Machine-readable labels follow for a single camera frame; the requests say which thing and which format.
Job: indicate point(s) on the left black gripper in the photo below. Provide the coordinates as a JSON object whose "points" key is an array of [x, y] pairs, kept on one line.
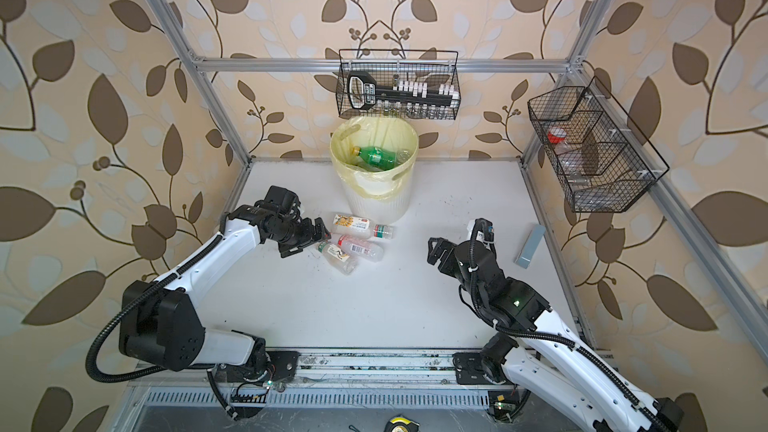
{"points": [[309, 236]]}

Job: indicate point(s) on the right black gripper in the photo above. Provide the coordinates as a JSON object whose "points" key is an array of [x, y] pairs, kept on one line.
{"points": [[434, 254]]}

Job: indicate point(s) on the green cap square bottle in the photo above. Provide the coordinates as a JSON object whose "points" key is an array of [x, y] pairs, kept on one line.
{"points": [[341, 261]]}

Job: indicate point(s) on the green soda bottle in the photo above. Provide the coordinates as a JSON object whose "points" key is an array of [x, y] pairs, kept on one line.
{"points": [[377, 158]]}

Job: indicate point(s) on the green label clear bottle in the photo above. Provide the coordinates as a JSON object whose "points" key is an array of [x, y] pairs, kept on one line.
{"points": [[402, 157]]}

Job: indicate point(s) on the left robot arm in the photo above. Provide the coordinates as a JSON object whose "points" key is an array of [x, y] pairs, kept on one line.
{"points": [[159, 324]]}

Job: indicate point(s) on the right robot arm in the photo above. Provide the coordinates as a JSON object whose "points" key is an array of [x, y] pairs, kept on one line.
{"points": [[534, 348]]}

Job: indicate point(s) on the white ribbed waste bin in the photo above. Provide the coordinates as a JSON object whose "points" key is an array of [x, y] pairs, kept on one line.
{"points": [[384, 212]]}

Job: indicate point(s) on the yellow plastic bin liner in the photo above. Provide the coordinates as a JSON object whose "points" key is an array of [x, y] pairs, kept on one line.
{"points": [[391, 134]]}

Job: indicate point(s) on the orange label clear bottle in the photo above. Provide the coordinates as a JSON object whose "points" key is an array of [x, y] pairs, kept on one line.
{"points": [[344, 224]]}

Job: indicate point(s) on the pink label clear bottle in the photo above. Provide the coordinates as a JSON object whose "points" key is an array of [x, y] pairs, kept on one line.
{"points": [[361, 248]]}

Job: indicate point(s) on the grey blue rectangular block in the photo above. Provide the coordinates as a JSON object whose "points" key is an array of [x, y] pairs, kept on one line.
{"points": [[530, 246]]}

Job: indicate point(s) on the black socket set holder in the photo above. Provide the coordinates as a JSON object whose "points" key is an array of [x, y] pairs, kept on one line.
{"points": [[364, 93]]}

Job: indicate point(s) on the red capped jar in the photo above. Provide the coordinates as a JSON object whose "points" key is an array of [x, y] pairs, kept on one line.
{"points": [[556, 135]]}

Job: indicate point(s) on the yellow black tape measure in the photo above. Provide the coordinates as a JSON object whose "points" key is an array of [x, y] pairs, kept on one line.
{"points": [[401, 424]]}

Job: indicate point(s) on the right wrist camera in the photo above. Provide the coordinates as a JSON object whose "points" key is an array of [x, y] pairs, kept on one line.
{"points": [[481, 230]]}

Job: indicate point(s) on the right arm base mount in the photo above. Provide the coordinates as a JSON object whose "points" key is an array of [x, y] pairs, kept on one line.
{"points": [[469, 370]]}

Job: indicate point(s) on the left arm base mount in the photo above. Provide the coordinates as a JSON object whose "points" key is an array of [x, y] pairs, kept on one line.
{"points": [[266, 366]]}

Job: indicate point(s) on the black wire basket rear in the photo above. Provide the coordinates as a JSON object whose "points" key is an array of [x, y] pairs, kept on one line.
{"points": [[431, 66]]}

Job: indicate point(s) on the black wire basket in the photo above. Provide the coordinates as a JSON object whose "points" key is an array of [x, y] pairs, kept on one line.
{"points": [[607, 162], [431, 66]]}

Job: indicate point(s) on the black wire basket right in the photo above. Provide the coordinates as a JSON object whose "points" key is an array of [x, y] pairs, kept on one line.
{"points": [[607, 162]]}

